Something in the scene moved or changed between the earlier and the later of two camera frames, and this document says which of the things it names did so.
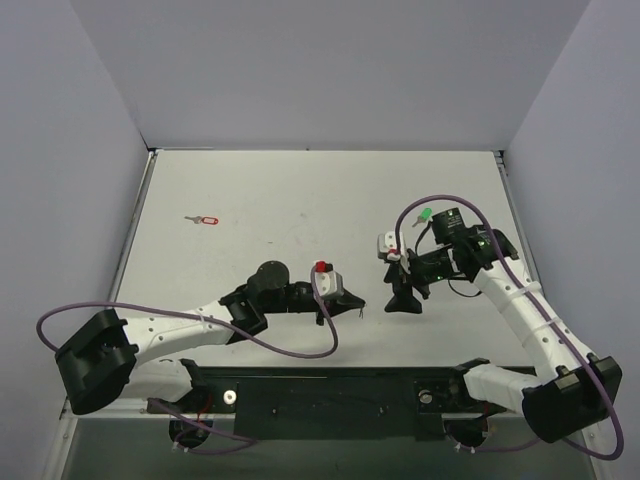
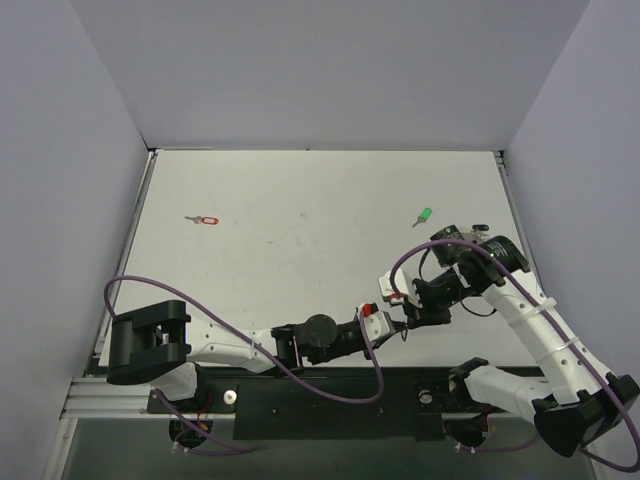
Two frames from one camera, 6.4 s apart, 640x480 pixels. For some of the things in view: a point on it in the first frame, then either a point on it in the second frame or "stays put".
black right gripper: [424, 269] to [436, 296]
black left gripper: [320, 305] to [364, 335]
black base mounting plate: [331, 402] stays put
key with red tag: [204, 219] stays put
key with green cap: [423, 216] stays put
